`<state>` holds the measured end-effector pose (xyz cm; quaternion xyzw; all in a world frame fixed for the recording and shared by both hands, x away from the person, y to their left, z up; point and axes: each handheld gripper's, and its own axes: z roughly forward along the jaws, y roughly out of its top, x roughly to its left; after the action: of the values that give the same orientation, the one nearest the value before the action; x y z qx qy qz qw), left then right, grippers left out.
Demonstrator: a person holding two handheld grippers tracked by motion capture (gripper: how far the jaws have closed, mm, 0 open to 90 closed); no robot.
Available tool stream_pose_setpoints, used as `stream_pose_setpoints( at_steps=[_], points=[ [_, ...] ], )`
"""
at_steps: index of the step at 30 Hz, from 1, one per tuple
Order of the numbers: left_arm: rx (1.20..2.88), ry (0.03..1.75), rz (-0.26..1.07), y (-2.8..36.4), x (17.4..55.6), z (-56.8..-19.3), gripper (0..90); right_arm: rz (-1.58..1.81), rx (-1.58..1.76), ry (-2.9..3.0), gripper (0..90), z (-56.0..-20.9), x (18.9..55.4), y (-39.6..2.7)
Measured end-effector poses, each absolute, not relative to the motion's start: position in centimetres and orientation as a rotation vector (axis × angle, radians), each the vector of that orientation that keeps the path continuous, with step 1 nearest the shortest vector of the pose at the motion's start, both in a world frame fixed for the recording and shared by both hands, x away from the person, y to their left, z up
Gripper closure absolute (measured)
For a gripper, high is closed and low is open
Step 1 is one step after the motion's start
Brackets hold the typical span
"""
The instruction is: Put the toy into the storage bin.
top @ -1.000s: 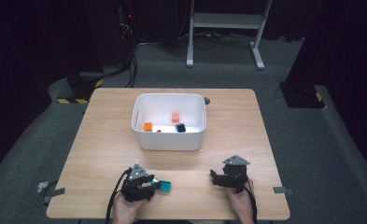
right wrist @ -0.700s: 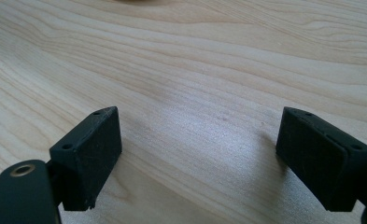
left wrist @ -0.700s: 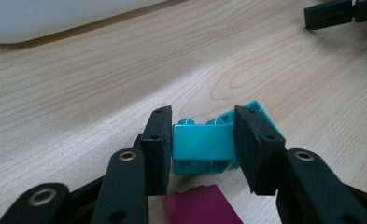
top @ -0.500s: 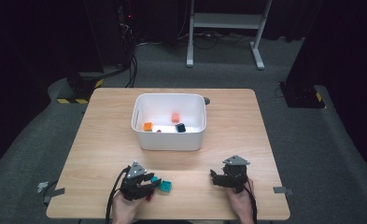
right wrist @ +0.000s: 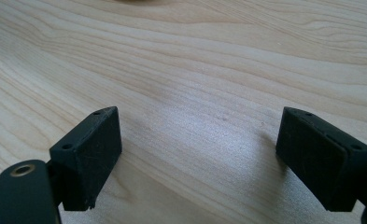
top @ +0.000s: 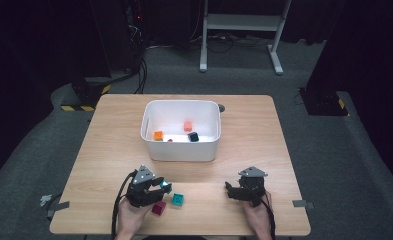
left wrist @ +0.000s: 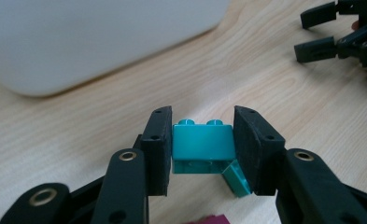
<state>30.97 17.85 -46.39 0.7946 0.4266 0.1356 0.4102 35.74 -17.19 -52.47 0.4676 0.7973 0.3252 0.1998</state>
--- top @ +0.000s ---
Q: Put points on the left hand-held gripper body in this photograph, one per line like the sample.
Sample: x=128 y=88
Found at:
x=140 y=195

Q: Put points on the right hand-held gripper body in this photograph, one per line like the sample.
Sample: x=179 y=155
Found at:
x=252 y=186

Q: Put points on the cyan toy block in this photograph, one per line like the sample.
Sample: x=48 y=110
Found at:
x=166 y=184

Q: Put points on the dark crimson toy block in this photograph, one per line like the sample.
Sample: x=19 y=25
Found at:
x=158 y=208

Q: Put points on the teal toy block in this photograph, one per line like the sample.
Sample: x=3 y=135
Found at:
x=177 y=199

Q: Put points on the white plastic bin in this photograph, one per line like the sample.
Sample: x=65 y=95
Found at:
x=184 y=151

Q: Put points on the orange toy block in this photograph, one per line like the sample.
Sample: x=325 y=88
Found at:
x=158 y=136

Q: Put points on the dark blue toy block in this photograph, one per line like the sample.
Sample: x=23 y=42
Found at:
x=193 y=137

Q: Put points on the pink toy block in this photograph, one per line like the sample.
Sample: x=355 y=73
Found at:
x=188 y=126

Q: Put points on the person's left hand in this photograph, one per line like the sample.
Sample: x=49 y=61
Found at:
x=130 y=220

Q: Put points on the person's right hand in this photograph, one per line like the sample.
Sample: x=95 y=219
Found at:
x=259 y=216

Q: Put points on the grey tape strip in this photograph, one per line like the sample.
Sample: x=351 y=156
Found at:
x=59 y=206
x=300 y=203

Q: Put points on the grey table grommet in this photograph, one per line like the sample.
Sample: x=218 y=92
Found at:
x=222 y=108

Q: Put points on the black stand base striped tape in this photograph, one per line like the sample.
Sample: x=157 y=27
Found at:
x=322 y=103
x=84 y=93

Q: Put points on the dark equipment rack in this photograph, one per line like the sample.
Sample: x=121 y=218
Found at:
x=134 y=33

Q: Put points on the white desk frame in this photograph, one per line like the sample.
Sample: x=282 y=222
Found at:
x=244 y=22

